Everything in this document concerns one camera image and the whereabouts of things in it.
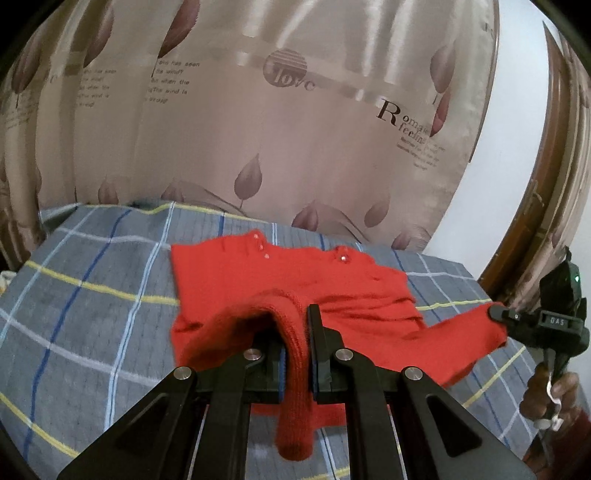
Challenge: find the beige leaf print curtain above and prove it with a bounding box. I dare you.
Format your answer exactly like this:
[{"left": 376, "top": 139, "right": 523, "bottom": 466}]
[{"left": 0, "top": 0, "right": 503, "bottom": 273}]

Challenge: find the red knit sweater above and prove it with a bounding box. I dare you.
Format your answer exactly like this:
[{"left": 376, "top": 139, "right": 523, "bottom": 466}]
[{"left": 170, "top": 233, "right": 509, "bottom": 463}]

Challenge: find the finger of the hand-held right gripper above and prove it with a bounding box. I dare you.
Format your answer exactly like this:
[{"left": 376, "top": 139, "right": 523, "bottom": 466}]
[{"left": 487, "top": 304, "right": 522, "bottom": 325}]

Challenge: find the person's right hand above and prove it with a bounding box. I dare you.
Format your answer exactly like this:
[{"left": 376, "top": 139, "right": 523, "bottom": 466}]
[{"left": 519, "top": 364, "right": 581, "bottom": 432}]

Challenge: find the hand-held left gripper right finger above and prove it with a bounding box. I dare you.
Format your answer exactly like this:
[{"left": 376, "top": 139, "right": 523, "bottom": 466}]
[{"left": 307, "top": 304, "right": 540, "bottom": 480}]

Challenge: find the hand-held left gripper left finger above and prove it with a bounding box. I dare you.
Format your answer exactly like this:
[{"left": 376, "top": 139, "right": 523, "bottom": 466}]
[{"left": 55, "top": 339, "right": 291, "bottom": 480}]

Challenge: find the grey plaid blanket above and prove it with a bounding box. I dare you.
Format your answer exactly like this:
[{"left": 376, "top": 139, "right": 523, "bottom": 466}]
[{"left": 0, "top": 200, "right": 544, "bottom": 480}]

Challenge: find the brown wooden door frame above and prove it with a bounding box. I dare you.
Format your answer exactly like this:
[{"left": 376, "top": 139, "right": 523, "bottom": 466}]
[{"left": 478, "top": 23, "right": 591, "bottom": 308}]

